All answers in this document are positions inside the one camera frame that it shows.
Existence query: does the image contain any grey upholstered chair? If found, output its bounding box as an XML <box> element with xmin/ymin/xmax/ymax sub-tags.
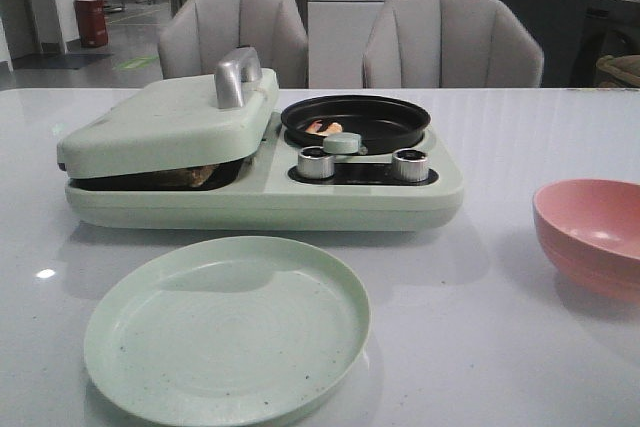
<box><xmin>158</xmin><ymin>0</ymin><xmax>308</xmax><ymax>89</ymax></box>
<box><xmin>362</xmin><ymin>0</ymin><xmax>544</xmax><ymax>89</ymax></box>

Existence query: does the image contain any mint green breakfast maker base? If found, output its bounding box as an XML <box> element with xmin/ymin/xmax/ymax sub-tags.
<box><xmin>65</xmin><ymin>114</ymin><xmax>464</xmax><ymax>231</ymax></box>

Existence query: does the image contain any mint green round plate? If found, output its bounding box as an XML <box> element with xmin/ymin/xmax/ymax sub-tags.
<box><xmin>84</xmin><ymin>236</ymin><xmax>371</xmax><ymax>426</ymax></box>

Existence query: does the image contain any pink plastic bowl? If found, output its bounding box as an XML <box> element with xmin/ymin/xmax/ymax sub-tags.
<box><xmin>532</xmin><ymin>179</ymin><xmax>639</xmax><ymax>304</ymax></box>

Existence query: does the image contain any black round frying pan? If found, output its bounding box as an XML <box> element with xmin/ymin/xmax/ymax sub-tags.
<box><xmin>281</xmin><ymin>94</ymin><xmax>431</xmax><ymax>155</ymax></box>

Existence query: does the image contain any bread slice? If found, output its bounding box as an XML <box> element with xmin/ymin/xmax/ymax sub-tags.
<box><xmin>142</xmin><ymin>164</ymin><xmax>219</xmax><ymax>188</ymax></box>

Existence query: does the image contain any right silver control knob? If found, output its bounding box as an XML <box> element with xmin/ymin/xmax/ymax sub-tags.
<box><xmin>391</xmin><ymin>148</ymin><xmax>430</xmax><ymax>183</ymax></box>

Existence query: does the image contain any orange cooked shrimp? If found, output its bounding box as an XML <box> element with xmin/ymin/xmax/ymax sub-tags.
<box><xmin>305</xmin><ymin>120</ymin><xmax>343</xmax><ymax>137</ymax></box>

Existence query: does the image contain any silver control knob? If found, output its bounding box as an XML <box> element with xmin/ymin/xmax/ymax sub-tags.
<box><xmin>296</xmin><ymin>146</ymin><xmax>335</xmax><ymax>180</ymax></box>
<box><xmin>391</xmin><ymin>148</ymin><xmax>430</xmax><ymax>183</ymax></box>

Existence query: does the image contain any left silver control knob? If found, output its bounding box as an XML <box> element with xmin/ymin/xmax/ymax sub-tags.
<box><xmin>296</xmin><ymin>146</ymin><xmax>335</xmax><ymax>180</ymax></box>

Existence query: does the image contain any left grey upholstered chair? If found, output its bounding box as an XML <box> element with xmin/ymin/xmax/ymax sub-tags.
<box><xmin>158</xmin><ymin>0</ymin><xmax>308</xmax><ymax>89</ymax></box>

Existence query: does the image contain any white drawer cabinet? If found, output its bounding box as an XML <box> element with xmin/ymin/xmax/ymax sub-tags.
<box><xmin>307</xmin><ymin>0</ymin><xmax>387</xmax><ymax>89</ymax></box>

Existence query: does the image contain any right grey upholstered chair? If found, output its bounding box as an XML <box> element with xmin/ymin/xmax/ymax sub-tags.
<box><xmin>362</xmin><ymin>0</ymin><xmax>544</xmax><ymax>89</ymax></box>

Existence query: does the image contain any breakfast maker lid with handle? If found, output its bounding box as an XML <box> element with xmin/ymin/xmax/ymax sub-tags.
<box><xmin>57</xmin><ymin>49</ymin><xmax>279</xmax><ymax>179</ymax></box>

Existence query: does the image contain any red trash bin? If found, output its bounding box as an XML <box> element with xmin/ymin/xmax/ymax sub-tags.
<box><xmin>74</xmin><ymin>0</ymin><xmax>108</xmax><ymax>48</ymax></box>

